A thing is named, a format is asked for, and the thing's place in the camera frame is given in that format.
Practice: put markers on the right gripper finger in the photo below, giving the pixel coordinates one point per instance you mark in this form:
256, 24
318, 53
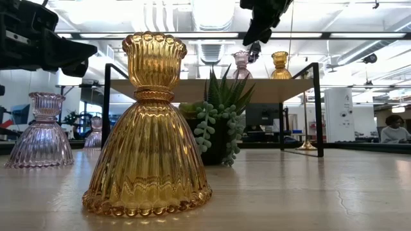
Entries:
260, 22

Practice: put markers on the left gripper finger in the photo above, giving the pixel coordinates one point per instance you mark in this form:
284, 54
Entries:
67, 53

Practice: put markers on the pink glass candle holder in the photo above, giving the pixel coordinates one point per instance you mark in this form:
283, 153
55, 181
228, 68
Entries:
95, 138
241, 69
40, 141

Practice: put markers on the amber glass candle holder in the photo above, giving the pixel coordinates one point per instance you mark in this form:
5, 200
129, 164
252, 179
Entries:
280, 72
151, 134

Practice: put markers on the tall brass candlestick holder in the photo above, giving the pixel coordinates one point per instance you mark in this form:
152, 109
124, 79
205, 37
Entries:
306, 147

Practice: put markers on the black hanging ceiling fixture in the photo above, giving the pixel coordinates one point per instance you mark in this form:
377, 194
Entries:
370, 58
255, 51

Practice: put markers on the wooden shelf riser black legs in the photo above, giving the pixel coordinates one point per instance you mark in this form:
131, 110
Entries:
273, 90

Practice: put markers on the blue-lit monitor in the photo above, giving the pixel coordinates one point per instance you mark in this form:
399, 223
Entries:
20, 114

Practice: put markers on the potted artificial succulent plant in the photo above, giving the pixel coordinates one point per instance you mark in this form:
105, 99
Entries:
224, 93

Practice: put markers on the red metal bar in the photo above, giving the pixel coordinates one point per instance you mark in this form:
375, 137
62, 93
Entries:
6, 124

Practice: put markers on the black monitor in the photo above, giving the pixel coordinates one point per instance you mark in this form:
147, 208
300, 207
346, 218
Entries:
261, 114

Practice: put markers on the white cabinet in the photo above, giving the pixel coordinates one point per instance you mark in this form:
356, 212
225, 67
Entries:
334, 128

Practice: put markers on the person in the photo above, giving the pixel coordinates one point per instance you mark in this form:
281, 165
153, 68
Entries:
395, 133

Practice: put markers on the white ceiling duct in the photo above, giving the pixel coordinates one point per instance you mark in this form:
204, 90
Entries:
205, 19

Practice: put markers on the black metal rig frame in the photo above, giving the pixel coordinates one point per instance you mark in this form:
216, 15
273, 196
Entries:
353, 148

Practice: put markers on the bright wall lamp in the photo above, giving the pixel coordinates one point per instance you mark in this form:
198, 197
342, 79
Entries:
398, 109

